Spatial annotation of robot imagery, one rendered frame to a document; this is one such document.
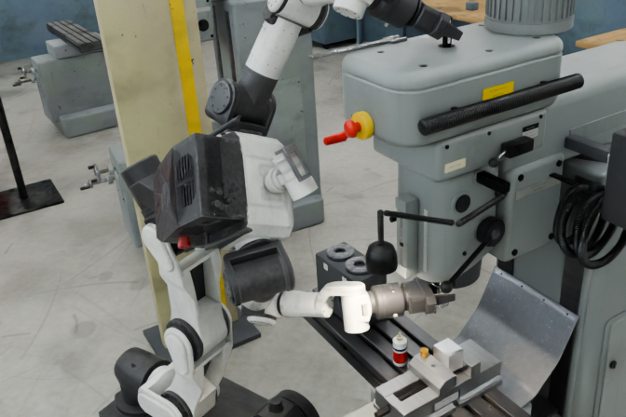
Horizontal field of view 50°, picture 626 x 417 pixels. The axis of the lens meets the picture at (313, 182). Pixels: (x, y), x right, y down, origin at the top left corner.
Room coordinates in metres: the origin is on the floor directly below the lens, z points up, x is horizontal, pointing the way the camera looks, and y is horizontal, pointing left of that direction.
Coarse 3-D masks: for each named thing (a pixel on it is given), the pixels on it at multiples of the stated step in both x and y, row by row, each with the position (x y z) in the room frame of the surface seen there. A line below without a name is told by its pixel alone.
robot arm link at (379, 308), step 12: (372, 288) 1.43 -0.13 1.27; (384, 288) 1.41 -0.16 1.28; (348, 300) 1.38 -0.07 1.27; (360, 300) 1.38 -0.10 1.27; (372, 300) 1.39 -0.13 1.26; (384, 300) 1.38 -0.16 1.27; (348, 312) 1.38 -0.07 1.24; (360, 312) 1.37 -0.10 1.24; (372, 312) 1.38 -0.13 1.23; (384, 312) 1.37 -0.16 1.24; (348, 324) 1.37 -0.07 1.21; (360, 324) 1.36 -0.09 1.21
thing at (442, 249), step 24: (408, 168) 1.42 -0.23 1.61; (480, 168) 1.37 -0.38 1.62; (408, 192) 1.41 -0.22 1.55; (432, 192) 1.34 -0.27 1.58; (456, 192) 1.33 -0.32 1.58; (480, 192) 1.37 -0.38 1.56; (432, 216) 1.34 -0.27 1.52; (456, 216) 1.34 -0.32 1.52; (480, 216) 1.37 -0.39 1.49; (432, 240) 1.34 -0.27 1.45; (456, 240) 1.34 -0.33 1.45; (432, 264) 1.34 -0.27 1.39; (456, 264) 1.34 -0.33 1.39
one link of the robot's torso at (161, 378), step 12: (156, 372) 1.78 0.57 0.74; (168, 372) 1.78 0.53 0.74; (144, 384) 1.73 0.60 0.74; (156, 384) 1.74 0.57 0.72; (168, 384) 1.77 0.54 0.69; (144, 396) 1.69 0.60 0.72; (156, 396) 1.67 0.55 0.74; (144, 408) 1.70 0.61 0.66; (156, 408) 1.66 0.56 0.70; (168, 408) 1.63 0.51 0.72
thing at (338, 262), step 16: (320, 256) 1.84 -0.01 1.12; (336, 256) 1.81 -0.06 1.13; (352, 256) 1.82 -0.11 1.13; (320, 272) 1.84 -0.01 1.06; (336, 272) 1.76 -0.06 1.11; (352, 272) 1.72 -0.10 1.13; (368, 272) 1.72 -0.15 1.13; (320, 288) 1.84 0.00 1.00; (368, 288) 1.70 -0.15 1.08; (336, 304) 1.77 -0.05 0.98
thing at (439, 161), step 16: (544, 112) 1.43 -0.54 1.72; (480, 128) 1.34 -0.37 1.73; (496, 128) 1.36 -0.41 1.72; (512, 128) 1.38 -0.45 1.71; (528, 128) 1.41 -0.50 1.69; (544, 128) 1.43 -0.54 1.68; (384, 144) 1.44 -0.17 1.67; (432, 144) 1.29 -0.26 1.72; (448, 144) 1.29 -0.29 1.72; (464, 144) 1.31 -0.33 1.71; (480, 144) 1.33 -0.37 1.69; (496, 144) 1.36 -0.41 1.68; (400, 160) 1.38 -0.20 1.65; (416, 160) 1.33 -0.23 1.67; (432, 160) 1.29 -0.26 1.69; (448, 160) 1.29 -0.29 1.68; (464, 160) 1.31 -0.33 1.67; (480, 160) 1.34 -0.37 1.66; (432, 176) 1.29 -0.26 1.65; (448, 176) 1.29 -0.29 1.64
